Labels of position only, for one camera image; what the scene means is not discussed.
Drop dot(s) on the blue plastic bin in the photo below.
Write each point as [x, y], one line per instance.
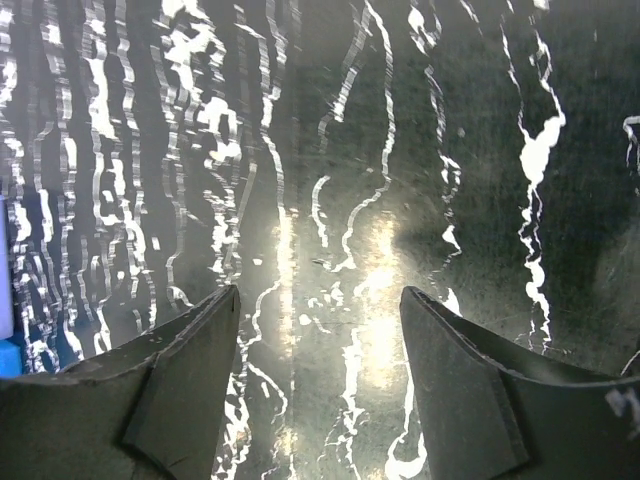
[10, 359]

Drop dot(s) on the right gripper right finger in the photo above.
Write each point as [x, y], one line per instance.
[491, 409]

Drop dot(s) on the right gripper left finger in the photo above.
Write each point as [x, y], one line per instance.
[149, 409]

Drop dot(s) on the lavender plastic bin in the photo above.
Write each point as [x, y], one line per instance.
[6, 296]

